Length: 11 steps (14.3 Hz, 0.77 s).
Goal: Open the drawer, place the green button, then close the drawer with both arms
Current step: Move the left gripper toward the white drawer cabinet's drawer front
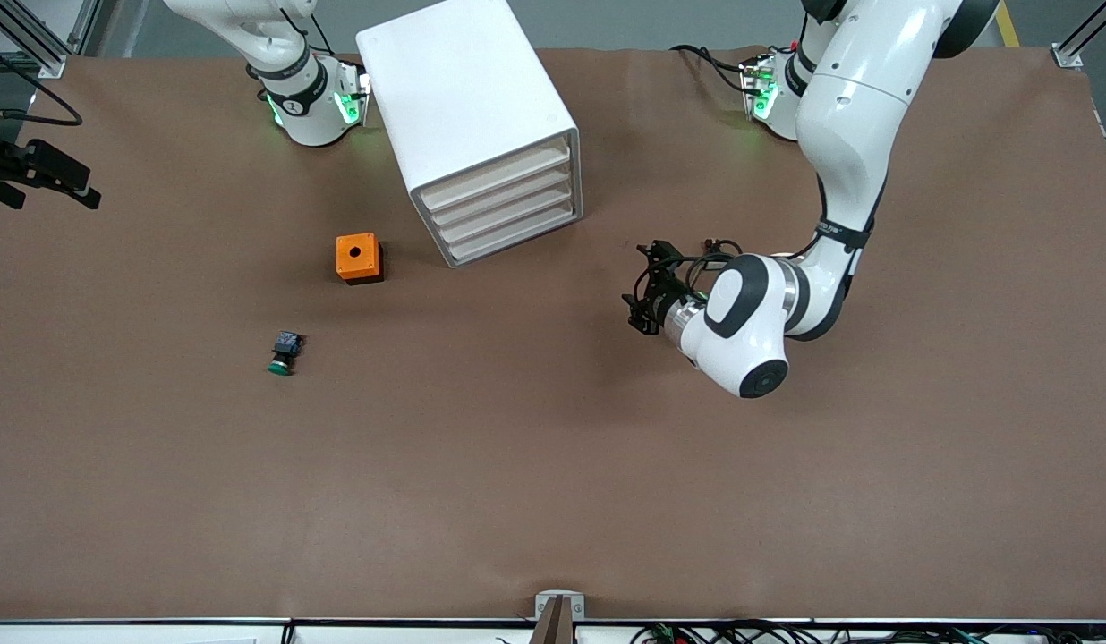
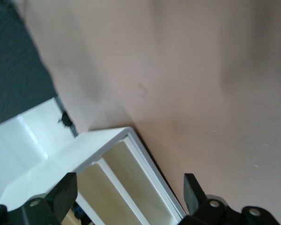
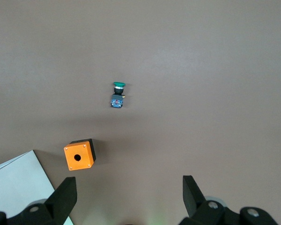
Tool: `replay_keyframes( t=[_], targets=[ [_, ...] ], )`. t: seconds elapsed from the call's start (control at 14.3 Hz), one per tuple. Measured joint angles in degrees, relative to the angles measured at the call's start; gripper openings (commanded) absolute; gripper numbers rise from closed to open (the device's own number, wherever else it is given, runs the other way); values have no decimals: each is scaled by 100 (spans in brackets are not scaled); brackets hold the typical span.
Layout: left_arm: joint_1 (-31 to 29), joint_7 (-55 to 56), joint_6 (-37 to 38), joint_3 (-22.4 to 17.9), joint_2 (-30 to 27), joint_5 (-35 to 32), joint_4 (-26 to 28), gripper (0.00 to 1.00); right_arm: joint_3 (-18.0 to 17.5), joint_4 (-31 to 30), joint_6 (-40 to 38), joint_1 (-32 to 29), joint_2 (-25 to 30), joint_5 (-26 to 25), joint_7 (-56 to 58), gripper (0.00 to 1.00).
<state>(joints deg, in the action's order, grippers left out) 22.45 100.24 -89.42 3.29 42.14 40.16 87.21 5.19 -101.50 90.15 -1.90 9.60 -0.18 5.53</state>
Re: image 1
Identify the green push button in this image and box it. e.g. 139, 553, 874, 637
267, 331, 305, 377

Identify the brown table cover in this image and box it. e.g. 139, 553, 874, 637
0, 45, 1106, 623

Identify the orange box with hole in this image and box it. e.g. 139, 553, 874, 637
336, 233, 384, 285

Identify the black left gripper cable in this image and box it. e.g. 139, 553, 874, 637
642, 237, 744, 305

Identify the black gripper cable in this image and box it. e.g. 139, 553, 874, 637
642, 237, 744, 305
0, 40, 84, 126

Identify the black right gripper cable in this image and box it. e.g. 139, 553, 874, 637
0, 40, 84, 126

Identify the black base cable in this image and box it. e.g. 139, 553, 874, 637
669, 43, 753, 95

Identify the grey metal bracket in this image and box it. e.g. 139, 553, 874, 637
533, 590, 586, 644

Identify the brown post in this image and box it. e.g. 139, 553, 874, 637
528, 597, 576, 644

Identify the black cable bundle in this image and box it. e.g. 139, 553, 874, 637
629, 620, 1106, 644

